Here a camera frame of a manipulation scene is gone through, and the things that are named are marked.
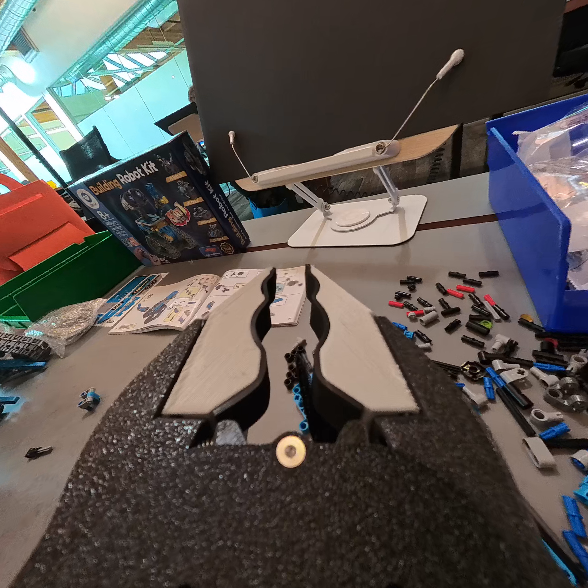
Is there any clear plastic bag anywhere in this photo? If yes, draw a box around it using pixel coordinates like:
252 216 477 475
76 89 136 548
23 299 108 359

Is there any instruction booklet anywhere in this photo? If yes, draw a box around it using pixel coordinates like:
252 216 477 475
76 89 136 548
108 266 306 334

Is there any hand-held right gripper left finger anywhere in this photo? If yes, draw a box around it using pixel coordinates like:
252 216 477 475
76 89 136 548
162 267 277 431

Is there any pile of building pieces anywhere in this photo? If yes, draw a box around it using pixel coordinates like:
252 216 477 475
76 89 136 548
285 269 588 588

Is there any grey desk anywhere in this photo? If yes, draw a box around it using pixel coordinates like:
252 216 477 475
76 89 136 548
0 172 588 588

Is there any blue sticker sheet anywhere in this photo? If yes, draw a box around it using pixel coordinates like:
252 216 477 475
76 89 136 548
94 272 168 328

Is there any blue tracked toy robot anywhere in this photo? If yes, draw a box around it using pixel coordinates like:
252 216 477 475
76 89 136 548
0 331 51 414

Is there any black mesh chair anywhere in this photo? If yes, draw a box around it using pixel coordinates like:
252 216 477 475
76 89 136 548
60 125 121 177

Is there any clear plastic packaging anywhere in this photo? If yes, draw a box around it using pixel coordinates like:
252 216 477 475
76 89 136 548
512 103 588 292

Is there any white laptop stand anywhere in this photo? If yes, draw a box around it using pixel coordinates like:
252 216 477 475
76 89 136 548
227 48 465 249

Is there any green storage bin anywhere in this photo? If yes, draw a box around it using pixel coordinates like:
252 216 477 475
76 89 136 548
0 230 143 322

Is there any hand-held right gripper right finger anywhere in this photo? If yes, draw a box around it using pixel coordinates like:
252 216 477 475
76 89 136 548
305 265 420 433

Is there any dark blue toy set box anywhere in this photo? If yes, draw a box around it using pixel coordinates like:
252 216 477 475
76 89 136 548
66 130 251 267

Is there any blue storage bin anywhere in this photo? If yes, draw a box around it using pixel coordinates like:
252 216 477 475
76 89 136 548
486 92 588 334

